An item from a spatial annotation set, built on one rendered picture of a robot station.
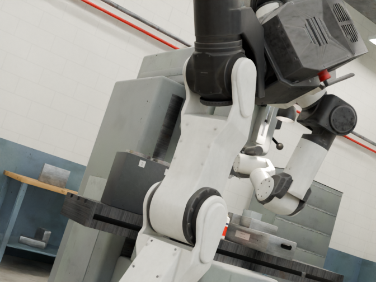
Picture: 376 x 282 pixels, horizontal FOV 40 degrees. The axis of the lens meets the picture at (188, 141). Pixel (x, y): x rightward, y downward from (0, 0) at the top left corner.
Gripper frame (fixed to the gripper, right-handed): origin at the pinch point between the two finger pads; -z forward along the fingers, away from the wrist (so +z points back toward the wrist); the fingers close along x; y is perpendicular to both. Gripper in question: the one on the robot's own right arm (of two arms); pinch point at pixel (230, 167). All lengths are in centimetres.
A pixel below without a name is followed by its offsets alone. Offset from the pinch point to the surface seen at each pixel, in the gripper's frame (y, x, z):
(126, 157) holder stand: 11.1, 42.9, 21.3
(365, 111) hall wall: -241, -394, -576
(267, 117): -20.6, -4.1, 12.5
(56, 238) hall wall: 89, 37, -431
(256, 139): -11.2, -2.3, 12.9
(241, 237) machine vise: 25.0, -11.5, 1.9
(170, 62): -45, 29, -49
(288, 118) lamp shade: -22.5, -11.6, 14.7
